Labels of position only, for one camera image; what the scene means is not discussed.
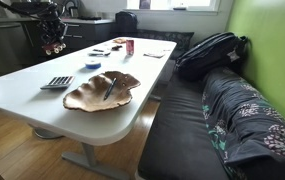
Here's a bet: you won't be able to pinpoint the metal kettle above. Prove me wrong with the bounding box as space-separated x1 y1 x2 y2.
61 0 80 19

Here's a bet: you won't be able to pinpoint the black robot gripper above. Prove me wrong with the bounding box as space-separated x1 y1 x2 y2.
40 11 69 48

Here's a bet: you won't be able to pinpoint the black backpack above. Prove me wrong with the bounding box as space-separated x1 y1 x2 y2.
175 32 250 82

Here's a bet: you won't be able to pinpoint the grey desk calculator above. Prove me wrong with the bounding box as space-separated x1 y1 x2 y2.
40 75 76 90

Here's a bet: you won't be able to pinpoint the dark grey seat cushion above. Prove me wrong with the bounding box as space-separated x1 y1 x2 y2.
136 59 230 180

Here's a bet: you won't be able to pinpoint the blue and white tape roll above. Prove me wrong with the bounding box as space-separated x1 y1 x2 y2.
84 60 102 70

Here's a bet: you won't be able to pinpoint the white framed window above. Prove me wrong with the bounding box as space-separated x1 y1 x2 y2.
126 0 221 13

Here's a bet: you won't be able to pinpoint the brown wooden leaf bowl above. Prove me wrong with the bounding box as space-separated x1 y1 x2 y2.
62 70 142 113

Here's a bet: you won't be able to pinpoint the orange snack packet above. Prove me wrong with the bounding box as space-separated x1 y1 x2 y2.
112 37 127 44

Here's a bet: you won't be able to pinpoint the dark blue bag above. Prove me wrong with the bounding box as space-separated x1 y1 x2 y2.
115 10 139 34

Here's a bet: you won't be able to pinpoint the grey table leg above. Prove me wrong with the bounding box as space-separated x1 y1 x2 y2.
61 142 130 180

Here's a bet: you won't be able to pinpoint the white paper sheet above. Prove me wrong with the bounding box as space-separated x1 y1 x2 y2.
143 50 166 59

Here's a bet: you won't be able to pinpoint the dark floral back cushion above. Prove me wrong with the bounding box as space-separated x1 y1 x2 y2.
201 66 285 180

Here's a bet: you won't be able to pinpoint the black sunglasses with red lenses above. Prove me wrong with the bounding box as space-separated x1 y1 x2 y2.
103 77 118 101

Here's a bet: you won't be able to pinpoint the round grey table base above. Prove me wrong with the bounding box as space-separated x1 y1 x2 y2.
31 125 64 140

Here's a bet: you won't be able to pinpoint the red soda can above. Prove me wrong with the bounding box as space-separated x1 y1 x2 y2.
125 39 135 56

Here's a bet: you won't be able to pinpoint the dark floral long cushion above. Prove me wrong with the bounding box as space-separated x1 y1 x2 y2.
136 29 195 61

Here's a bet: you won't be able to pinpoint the dark kitchen cabinet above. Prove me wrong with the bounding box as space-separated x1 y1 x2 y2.
0 17 116 69

